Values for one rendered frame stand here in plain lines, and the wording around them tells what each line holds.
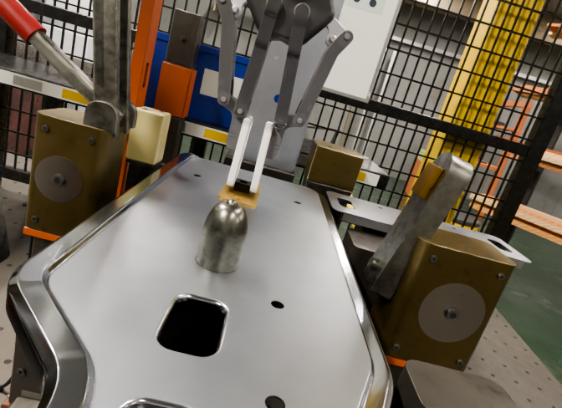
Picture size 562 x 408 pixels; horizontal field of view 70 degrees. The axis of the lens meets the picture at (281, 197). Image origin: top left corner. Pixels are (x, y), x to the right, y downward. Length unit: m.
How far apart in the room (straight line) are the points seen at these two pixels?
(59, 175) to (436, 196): 0.34
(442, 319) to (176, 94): 0.52
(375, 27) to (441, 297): 0.70
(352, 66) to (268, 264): 0.70
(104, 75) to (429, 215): 0.31
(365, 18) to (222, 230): 0.75
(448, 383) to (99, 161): 0.34
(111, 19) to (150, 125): 0.13
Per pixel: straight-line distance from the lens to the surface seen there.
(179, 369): 0.21
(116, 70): 0.41
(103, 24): 0.41
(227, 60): 0.39
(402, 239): 0.37
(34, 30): 0.45
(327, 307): 0.29
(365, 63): 0.96
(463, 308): 0.40
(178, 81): 0.70
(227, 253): 0.28
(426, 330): 0.40
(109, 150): 0.42
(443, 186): 0.36
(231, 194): 0.40
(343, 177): 0.66
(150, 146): 0.49
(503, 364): 1.06
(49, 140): 0.43
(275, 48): 0.67
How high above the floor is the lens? 1.14
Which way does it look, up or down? 15 degrees down
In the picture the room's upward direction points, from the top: 16 degrees clockwise
